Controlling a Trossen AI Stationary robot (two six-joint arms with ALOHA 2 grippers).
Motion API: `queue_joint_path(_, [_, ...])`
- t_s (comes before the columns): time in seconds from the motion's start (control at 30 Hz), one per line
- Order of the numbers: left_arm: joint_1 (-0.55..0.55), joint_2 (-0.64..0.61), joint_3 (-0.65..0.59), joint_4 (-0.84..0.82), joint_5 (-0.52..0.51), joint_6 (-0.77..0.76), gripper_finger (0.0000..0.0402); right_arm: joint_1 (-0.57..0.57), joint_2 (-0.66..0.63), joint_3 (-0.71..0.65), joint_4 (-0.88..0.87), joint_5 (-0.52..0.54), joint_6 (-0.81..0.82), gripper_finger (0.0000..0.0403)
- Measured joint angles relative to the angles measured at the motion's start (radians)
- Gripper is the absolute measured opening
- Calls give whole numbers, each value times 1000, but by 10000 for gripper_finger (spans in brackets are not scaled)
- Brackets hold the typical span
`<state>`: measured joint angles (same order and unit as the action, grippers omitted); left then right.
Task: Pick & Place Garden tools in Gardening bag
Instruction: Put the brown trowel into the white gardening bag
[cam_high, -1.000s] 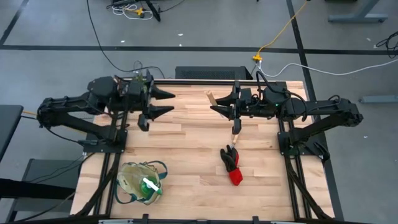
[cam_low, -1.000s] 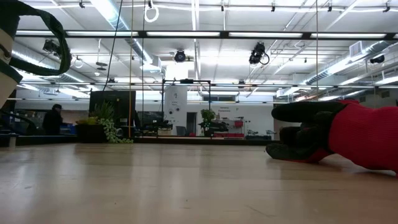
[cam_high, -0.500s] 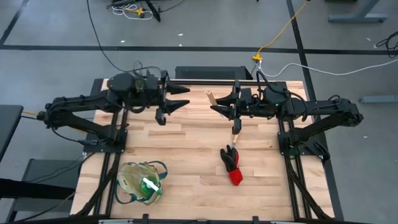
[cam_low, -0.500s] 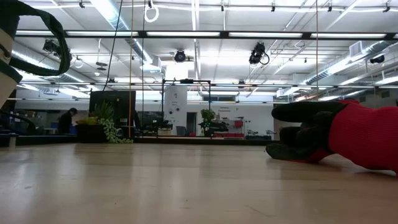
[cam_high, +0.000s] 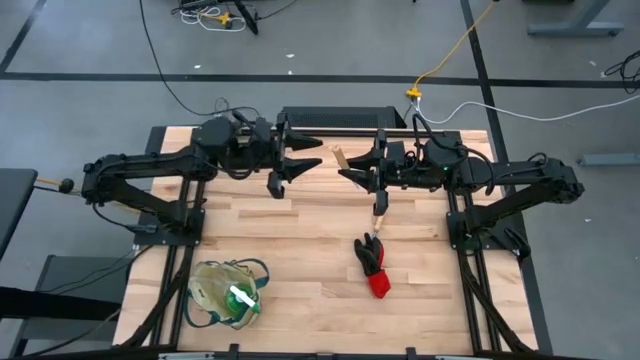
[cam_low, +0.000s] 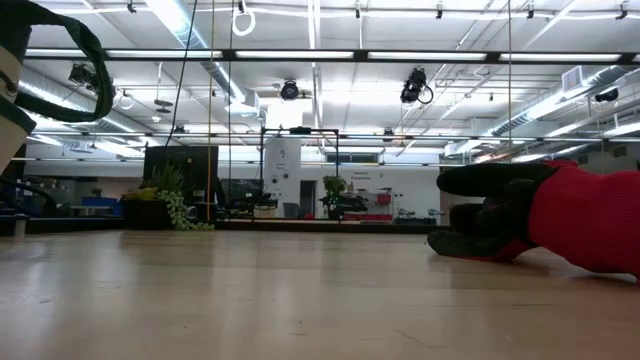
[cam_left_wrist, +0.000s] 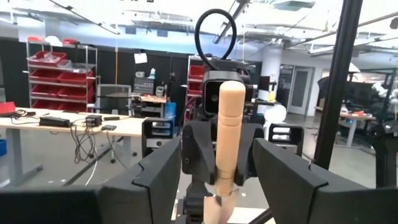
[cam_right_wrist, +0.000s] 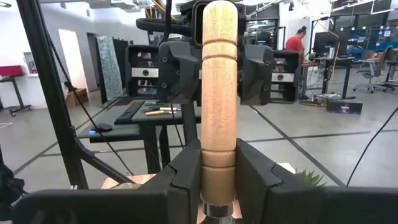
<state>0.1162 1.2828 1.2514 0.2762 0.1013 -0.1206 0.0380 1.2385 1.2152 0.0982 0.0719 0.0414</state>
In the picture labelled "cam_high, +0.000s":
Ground black computer case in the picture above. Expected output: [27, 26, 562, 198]
[282, 105, 408, 130]

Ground beige gardening bag green straps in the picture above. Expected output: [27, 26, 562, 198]
[182, 257, 271, 331]

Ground black side table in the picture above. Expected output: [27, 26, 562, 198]
[0, 167, 39, 261]

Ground green spray bottle white trigger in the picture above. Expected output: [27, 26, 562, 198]
[225, 283, 262, 315]

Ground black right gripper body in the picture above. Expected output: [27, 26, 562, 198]
[374, 128, 411, 194]

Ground wooden-handled metal garden trowel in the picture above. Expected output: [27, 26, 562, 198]
[331, 144, 362, 191]

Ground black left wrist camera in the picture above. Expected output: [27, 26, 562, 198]
[266, 171, 287, 201]

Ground black stand leg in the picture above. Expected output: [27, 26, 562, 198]
[230, 0, 261, 36]

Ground grey floor bar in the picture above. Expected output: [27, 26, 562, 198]
[576, 152, 640, 168]

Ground grey desk foot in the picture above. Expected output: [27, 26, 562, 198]
[526, 0, 626, 38]

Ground black coiled floor cable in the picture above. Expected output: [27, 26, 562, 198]
[602, 48, 640, 96]

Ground black aluminium table frame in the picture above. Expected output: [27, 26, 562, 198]
[112, 124, 540, 360]

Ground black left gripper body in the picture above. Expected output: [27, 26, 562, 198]
[252, 112, 293, 184]

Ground yellow floor cable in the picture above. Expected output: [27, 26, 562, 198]
[405, 0, 497, 100]

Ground white floor cable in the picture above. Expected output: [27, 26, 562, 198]
[413, 92, 640, 126]

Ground white and yellow cable bundle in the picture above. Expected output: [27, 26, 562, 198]
[171, 0, 250, 34]

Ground black cart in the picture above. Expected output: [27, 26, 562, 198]
[0, 253, 132, 359]

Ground red and black garden glove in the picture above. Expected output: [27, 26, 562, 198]
[353, 231, 393, 300]

